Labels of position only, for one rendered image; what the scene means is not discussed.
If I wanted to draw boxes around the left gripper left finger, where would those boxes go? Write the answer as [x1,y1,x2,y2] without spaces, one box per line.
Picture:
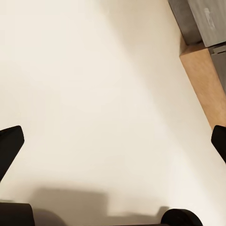
[0,125,24,182]

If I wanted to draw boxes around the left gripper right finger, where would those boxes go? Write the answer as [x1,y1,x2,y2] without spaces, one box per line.
[211,125,226,163]

